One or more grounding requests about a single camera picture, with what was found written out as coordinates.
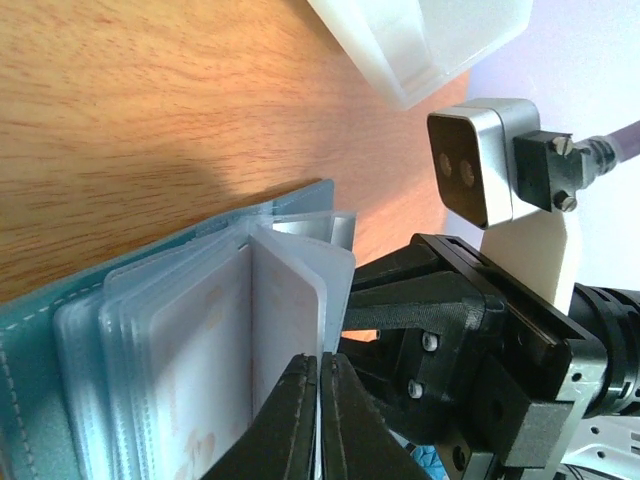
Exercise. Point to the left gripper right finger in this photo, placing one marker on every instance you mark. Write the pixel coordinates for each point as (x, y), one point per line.
(355, 441)

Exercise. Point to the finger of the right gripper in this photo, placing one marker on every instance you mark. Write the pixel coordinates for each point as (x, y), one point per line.
(435, 310)

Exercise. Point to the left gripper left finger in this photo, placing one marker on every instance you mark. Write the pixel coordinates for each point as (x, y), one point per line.
(280, 443)

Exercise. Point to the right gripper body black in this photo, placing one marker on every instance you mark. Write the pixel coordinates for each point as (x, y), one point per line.
(499, 402)

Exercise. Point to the white floral VIP card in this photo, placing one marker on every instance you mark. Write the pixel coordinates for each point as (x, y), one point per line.
(217, 347)

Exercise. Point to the teal leather card holder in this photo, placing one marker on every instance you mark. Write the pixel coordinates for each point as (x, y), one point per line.
(75, 369)

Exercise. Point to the white translucent bin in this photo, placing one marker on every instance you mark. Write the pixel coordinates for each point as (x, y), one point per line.
(407, 50)

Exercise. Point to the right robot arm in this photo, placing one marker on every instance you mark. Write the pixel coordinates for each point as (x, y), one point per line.
(612, 316)

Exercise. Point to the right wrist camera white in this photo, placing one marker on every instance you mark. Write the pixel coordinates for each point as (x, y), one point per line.
(474, 160)

